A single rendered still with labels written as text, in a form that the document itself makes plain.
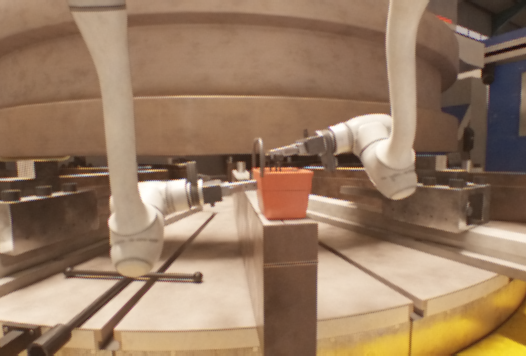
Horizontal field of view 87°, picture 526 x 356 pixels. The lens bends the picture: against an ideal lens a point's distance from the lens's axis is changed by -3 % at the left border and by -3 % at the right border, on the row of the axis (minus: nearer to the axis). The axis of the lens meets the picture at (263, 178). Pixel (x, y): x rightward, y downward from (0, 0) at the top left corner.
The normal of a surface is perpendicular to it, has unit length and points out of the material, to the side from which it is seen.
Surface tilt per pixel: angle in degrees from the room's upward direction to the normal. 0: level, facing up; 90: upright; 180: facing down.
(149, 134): 90
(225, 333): 90
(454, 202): 90
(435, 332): 90
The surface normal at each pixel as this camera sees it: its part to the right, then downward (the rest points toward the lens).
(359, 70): 0.41, 0.07
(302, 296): 0.15, 0.08
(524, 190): -0.60, 0.07
